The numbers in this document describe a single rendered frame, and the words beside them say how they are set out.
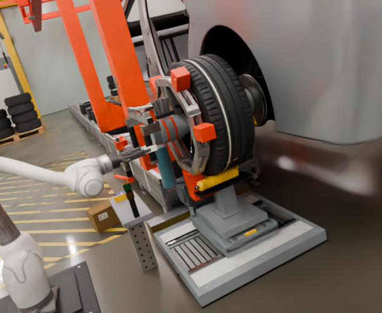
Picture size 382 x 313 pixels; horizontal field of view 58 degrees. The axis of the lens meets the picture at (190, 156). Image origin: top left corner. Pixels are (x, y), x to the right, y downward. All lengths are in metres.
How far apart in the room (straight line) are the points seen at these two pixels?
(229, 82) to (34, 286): 1.29
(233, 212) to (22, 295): 1.20
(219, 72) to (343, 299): 1.22
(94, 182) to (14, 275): 0.54
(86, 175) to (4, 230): 0.56
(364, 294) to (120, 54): 1.86
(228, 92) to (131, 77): 0.79
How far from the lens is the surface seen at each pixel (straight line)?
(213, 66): 1.81
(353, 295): 1.88
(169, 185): 2.09
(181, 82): 1.71
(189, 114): 1.67
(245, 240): 2.05
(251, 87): 2.06
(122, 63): 2.29
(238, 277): 1.93
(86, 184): 1.46
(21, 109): 10.01
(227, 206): 2.14
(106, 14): 2.31
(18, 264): 1.72
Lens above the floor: 1.27
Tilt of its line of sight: 18 degrees down
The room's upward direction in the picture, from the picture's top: 15 degrees counter-clockwise
